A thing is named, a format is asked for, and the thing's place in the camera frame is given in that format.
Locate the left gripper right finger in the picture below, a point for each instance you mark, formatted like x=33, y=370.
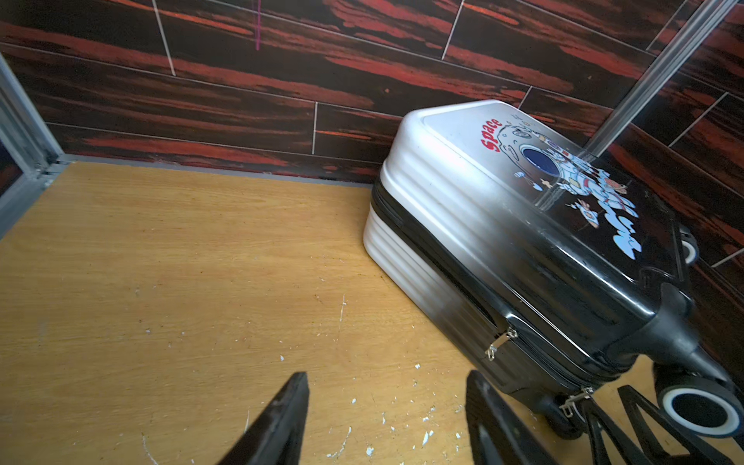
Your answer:
x=497, y=435

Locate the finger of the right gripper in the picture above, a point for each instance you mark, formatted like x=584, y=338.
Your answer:
x=656, y=438

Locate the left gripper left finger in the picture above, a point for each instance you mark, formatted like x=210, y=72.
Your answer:
x=276, y=435

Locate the silver zipper pull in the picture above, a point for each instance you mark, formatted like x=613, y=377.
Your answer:
x=570, y=407
x=500, y=341

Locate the black white astronaut suitcase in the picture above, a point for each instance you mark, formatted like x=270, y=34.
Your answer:
x=488, y=219

